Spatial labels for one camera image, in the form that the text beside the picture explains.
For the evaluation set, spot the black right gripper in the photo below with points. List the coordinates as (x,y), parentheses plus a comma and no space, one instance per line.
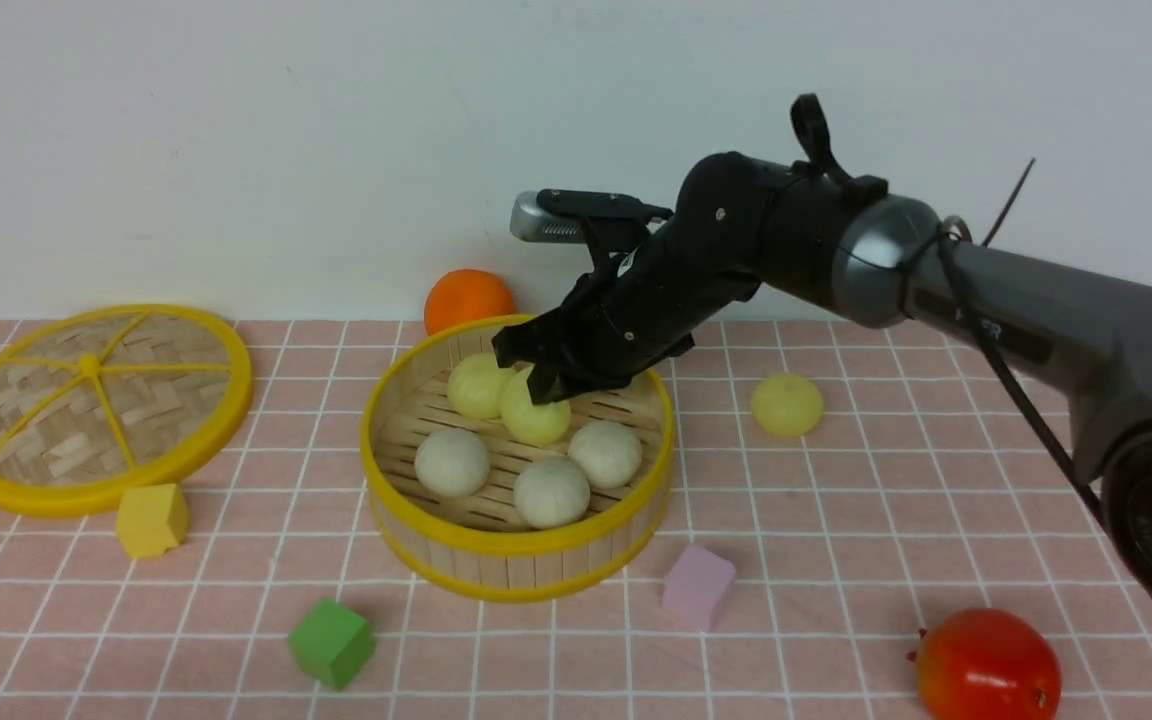
(740,224)

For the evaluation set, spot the yellow bun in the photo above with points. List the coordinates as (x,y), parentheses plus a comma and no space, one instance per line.
(476,386)
(534,424)
(787,405)

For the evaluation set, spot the white bun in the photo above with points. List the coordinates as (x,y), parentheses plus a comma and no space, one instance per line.
(452,463)
(608,452)
(551,492)

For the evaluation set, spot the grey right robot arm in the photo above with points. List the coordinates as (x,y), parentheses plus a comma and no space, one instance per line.
(873,258)

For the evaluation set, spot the bamboo steamer tray yellow rim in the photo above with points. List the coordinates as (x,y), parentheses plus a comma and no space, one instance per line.
(479,546)

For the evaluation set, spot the woven bamboo steamer lid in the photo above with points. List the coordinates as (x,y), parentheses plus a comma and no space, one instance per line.
(113,399)

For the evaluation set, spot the orange fruit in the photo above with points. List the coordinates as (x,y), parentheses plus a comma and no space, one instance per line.
(463,296)

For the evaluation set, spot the pink foam block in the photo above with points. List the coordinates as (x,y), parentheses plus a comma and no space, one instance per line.
(697,586)

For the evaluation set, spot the green cube block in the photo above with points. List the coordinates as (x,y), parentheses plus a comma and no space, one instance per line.
(332,644)

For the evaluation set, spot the yellow foam block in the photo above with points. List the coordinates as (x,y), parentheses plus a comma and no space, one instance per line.
(152,520)

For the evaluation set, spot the red tomato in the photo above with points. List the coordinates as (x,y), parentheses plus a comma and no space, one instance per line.
(985,663)

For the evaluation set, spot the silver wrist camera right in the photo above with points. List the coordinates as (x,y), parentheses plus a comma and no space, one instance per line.
(603,222)

